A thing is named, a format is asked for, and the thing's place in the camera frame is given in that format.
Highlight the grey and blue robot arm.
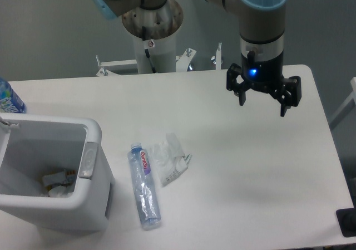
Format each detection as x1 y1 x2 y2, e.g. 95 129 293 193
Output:
93 0 301 115

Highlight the black clamp at table edge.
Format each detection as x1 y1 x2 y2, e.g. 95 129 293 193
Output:
336 208 355 238

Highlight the trash inside the can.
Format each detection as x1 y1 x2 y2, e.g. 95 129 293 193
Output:
42 169 77 198

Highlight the white trash can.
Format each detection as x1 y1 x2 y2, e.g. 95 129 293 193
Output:
1 113 115 231

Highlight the black cable on pedestal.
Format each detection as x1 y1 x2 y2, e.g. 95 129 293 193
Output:
141 26 157 74

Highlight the white frame at right edge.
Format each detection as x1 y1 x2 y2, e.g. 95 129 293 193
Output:
329 77 355 130

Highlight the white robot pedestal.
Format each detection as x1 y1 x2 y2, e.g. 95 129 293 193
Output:
95 0 225 77

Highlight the white plastic wrapper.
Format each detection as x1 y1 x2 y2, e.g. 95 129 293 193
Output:
149 133 192 187

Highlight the clear plastic bottle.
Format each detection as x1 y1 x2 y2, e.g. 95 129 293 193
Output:
127 143 161 231

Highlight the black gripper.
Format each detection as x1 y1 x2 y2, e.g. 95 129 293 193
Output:
226 37 301 117

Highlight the blue labelled water bottle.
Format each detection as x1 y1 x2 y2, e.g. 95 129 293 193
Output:
1 78 26 113

